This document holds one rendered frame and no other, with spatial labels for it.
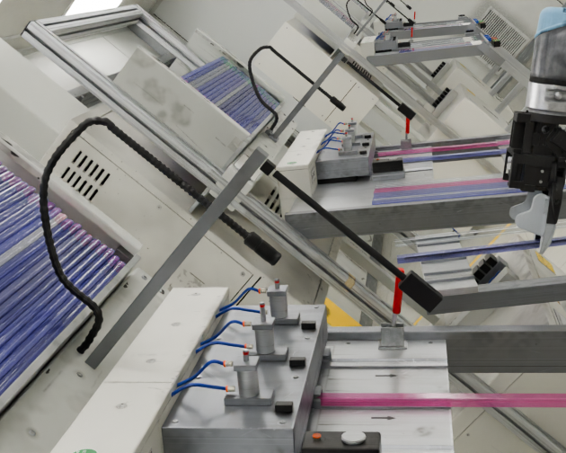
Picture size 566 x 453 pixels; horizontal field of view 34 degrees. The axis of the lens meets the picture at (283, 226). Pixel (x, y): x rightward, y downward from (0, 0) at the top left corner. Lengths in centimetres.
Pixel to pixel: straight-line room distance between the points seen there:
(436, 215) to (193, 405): 112
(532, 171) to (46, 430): 81
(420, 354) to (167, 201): 99
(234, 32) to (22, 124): 475
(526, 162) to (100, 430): 78
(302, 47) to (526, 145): 418
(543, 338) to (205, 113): 110
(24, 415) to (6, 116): 336
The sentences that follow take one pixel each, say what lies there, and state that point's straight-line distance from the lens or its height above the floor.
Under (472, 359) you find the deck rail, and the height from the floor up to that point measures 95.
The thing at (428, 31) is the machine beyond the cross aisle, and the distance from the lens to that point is 695.
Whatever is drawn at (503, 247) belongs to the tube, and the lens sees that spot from 146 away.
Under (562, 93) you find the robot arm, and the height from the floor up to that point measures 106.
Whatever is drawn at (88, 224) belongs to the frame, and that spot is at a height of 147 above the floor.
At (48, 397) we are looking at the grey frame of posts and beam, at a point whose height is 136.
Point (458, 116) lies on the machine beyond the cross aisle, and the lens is 556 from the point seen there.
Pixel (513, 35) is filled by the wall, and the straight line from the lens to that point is 864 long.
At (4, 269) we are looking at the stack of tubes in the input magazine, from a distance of 108.
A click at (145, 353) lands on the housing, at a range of 107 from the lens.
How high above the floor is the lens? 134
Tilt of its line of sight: 4 degrees down
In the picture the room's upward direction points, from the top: 51 degrees counter-clockwise
